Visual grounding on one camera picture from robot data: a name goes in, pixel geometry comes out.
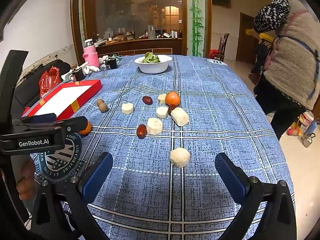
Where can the blue plaid tablecloth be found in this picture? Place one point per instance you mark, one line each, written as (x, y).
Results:
(200, 80)

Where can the pale peeled sugarcane piece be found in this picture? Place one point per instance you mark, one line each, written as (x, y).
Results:
(180, 117)
(154, 126)
(180, 157)
(127, 108)
(162, 112)
(162, 98)

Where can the green lettuce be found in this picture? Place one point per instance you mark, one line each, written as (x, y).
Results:
(150, 58)

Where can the metal kettle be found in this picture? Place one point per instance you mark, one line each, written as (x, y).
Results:
(308, 140)

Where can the wooden chair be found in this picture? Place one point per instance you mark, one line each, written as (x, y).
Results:
(223, 45)

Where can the dark jar with wooden stopper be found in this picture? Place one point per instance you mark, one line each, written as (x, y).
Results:
(78, 75)

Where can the red plastic bag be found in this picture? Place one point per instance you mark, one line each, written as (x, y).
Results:
(48, 80)

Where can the person's left hand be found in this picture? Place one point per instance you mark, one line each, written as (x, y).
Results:
(26, 180)

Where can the pink sleeved bottle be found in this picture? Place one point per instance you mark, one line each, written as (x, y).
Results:
(90, 56)

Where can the small orange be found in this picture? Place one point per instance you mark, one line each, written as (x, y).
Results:
(86, 129)

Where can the pale green cloth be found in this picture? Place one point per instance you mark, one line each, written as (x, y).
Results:
(66, 76)

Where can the white bowl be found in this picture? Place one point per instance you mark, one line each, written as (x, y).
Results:
(153, 68)

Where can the wooden counter cabinet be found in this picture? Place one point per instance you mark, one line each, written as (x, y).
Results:
(140, 47)

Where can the bamboo painted panel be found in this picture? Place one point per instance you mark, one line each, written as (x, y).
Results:
(196, 17)

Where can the large orange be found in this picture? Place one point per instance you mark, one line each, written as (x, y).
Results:
(172, 98)

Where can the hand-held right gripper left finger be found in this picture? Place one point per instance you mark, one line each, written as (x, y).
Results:
(97, 180)

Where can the black sofa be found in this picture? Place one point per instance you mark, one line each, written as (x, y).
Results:
(27, 92)

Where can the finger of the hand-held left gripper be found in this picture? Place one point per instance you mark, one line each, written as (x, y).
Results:
(40, 118)
(75, 124)

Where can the brown wooden door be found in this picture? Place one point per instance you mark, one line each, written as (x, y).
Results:
(246, 37)

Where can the red shallow cardboard box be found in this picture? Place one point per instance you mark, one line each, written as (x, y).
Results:
(67, 97)

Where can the red cloth on chair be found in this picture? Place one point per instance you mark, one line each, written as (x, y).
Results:
(214, 53)

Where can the red date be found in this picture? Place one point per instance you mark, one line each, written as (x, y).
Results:
(141, 131)
(171, 109)
(147, 100)

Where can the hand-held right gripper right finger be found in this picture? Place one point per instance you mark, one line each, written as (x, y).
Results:
(231, 180)

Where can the small black box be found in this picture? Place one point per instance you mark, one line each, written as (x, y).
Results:
(111, 63)

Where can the brown longan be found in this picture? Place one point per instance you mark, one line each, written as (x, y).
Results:
(100, 101)
(103, 108)

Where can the white and green cloths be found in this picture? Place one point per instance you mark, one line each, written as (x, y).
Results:
(90, 68)

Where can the wood framed glass partition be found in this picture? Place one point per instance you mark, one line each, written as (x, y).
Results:
(112, 10)

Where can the white plastic bucket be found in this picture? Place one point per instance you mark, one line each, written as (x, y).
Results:
(307, 121)

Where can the clear glass pitcher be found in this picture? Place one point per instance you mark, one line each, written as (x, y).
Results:
(151, 31)

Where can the red dustpan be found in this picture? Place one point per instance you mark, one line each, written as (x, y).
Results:
(293, 131)

